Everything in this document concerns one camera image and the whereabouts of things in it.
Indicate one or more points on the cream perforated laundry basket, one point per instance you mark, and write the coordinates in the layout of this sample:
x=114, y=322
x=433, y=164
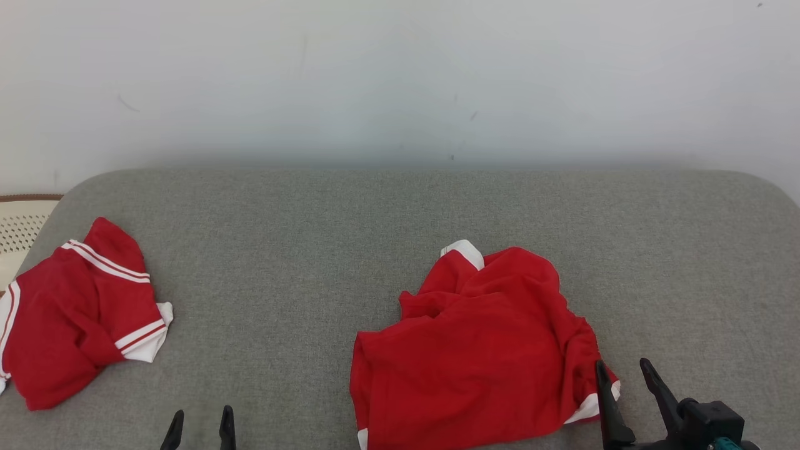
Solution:
x=22, y=231

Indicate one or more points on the red shorts with white band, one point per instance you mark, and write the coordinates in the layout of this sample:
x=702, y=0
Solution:
x=475, y=362

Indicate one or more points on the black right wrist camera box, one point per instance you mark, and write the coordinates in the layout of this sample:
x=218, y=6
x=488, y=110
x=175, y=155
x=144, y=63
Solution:
x=709, y=422

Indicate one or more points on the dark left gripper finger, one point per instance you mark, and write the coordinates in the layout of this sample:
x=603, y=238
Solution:
x=174, y=434
x=227, y=431

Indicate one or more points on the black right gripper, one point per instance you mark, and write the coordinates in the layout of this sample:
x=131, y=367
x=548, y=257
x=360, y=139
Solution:
x=669, y=445

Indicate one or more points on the red basketball jersey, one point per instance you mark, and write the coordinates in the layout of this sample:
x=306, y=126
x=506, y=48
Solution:
x=69, y=325

